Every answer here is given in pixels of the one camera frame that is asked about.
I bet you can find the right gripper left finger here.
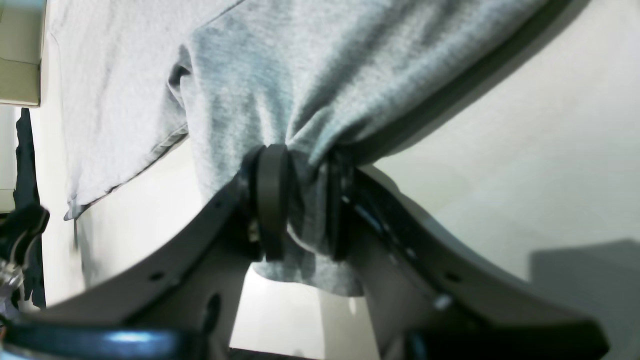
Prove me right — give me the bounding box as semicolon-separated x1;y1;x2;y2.
1;145;291;360

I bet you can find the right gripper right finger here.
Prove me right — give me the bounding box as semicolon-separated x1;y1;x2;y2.
327;152;610;360

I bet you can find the grey T-shirt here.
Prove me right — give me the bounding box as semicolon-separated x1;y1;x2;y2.
49;0;544;297

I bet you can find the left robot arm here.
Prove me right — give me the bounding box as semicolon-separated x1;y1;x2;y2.
1;108;50;326

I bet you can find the grey tray at bottom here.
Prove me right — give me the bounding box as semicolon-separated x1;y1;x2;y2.
0;0;47;109

